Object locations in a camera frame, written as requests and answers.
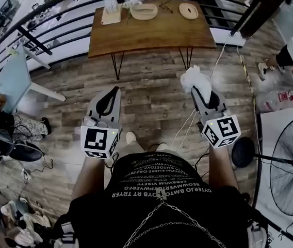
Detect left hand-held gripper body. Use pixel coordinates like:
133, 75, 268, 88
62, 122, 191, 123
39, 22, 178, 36
80, 114, 123, 160

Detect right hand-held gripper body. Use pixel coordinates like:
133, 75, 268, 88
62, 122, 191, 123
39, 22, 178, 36
194, 104, 241, 149

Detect white cloth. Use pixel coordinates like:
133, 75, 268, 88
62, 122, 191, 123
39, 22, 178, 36
180, 65, 213, 104

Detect person's left forearm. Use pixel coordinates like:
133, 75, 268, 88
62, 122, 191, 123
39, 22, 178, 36
71, 156, 114, 204

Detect person's right forearm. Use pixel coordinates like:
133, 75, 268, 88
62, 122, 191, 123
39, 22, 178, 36
207, 145, 239, 191

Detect black standing fan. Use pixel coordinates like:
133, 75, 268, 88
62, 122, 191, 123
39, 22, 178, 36
231, 115, 293, 216

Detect person's left shoe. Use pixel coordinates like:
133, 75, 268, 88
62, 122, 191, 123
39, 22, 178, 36
125, 131, 138, 146

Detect yellow black striped tape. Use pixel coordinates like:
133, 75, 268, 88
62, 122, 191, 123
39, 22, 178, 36
236, 45, 257, 105

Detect clear plastic bag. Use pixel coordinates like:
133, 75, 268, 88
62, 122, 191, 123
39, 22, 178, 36
255, 89, 293, 113

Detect patterned fabric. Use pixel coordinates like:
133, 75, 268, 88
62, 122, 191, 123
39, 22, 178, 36
12, 114, 50, 142

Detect black office chair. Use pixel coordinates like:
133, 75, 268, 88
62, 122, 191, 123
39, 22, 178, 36
0, 103, 45, 165

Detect black printed shirt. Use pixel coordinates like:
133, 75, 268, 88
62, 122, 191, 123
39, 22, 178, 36
51, 151, 270, 248

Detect wooden table with hairpin legs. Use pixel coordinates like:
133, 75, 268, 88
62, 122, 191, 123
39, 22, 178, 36
88, 0, 217, 81

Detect white side table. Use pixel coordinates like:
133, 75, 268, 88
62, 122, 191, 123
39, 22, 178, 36
0, 43, 67, 115

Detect dark wooden chair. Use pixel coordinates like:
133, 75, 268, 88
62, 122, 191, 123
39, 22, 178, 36
0, 0, 268, 87

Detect square wooden board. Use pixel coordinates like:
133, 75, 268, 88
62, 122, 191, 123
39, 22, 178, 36
101, 5, 123, 26

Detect round beige lid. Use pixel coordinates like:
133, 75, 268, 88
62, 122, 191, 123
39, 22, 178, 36
178, 2, 199, 20

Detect oval beige container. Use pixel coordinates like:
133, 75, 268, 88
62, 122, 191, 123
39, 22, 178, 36
129, 3, 159, 21

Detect dark-rimmed glasses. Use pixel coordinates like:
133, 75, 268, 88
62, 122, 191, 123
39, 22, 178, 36
158, 0, 174, 14

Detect small clear plastic item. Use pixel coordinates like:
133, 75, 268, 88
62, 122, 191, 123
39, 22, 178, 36
104, 0, 119, 13

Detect pile of clothes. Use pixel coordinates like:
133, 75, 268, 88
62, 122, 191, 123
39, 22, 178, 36
0, 197, 53, 247

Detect pink flower bouquet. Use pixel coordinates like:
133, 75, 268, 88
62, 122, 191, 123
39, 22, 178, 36
121, 0, 143, 24

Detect white cable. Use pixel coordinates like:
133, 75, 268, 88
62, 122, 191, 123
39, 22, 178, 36
209, 43, 226, 80
171, 109, 198, 149

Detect silver chain necklace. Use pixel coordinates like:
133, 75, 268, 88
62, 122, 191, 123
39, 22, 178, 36
122, 196, 227, 248

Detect dark wooden stair rail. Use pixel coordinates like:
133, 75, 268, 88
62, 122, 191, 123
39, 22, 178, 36
213, 0, 289, 39

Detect grey shoulder strap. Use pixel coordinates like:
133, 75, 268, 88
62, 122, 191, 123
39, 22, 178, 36
247, 220, 268, 248

